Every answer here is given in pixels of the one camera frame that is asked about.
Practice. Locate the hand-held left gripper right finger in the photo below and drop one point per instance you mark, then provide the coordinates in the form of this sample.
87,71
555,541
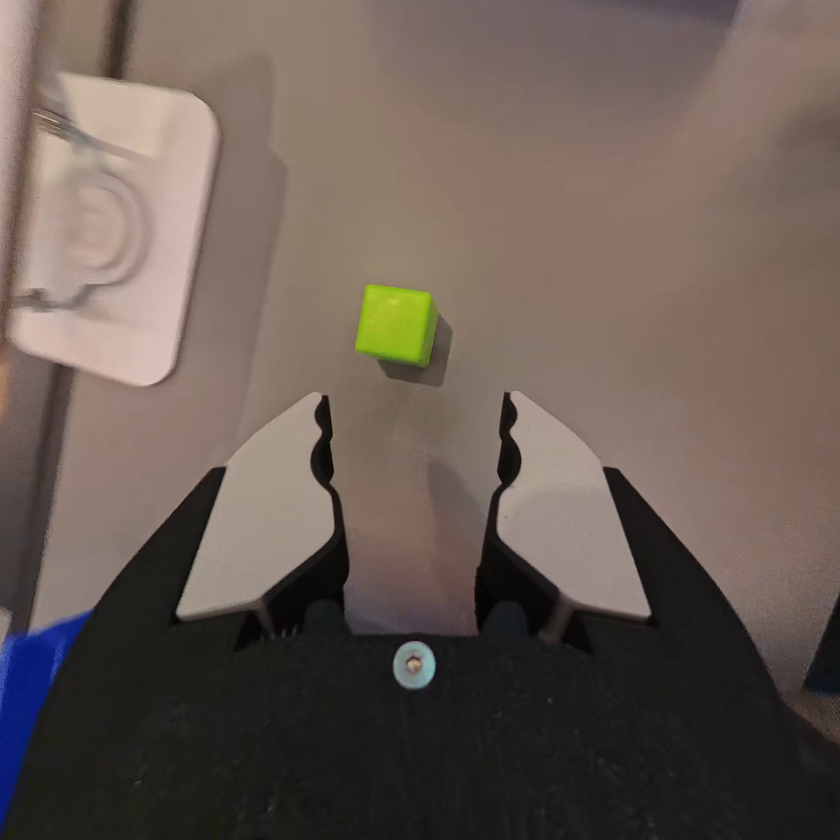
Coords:
571,525

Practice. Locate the grey desk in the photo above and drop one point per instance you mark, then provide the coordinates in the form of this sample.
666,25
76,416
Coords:
558,229

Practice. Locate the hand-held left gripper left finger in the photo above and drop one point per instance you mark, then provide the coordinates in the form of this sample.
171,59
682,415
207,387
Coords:
262,525

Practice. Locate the green cube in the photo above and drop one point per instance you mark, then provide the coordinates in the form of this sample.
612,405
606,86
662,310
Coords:
394,325

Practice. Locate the blue plastic bin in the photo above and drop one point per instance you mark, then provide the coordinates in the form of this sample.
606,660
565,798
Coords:
26,689

